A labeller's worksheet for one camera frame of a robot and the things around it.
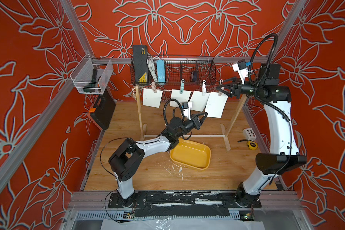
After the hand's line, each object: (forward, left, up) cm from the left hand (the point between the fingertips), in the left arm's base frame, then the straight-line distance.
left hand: (208, 113), depth 71 cm
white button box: (+7, -34, -28) cm, 44 cm away
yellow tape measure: (+1, -34, -29) cm, 45 cm away
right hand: (+4, -1, +15) cm, 15 cm away
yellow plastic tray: (-8, +5, -31) cm, 32 cm away
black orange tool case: (+13, +69, -19) cm, 73 cm away
